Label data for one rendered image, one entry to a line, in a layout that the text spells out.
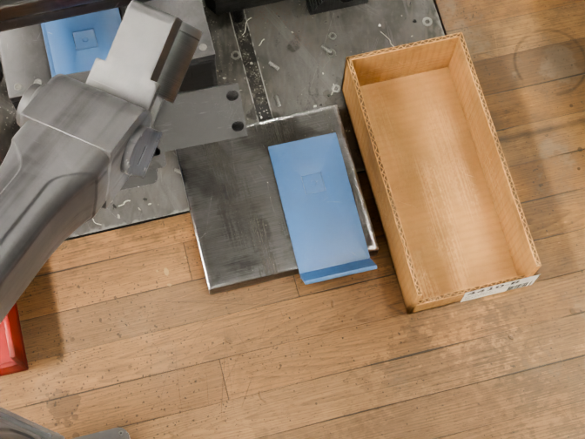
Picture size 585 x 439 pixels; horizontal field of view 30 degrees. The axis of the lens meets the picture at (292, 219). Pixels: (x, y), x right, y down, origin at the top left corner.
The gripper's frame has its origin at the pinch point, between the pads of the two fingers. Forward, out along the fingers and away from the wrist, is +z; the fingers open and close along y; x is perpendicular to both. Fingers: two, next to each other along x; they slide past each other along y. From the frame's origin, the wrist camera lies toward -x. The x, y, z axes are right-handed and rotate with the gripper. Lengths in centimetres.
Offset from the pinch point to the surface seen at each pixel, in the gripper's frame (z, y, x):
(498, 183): -2.2, -12.6, -36.3
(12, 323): 0.5, -16.5, 11.6
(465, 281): -2.5, -21.5, -31.4
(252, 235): 2.3, -13.5, -12.1
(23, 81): 7.1, 4.8, 6.1
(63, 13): -5.4, 10.1, 1.6
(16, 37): 9.4, 9.1, 6.0
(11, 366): 0.2, -20.3, 12.5
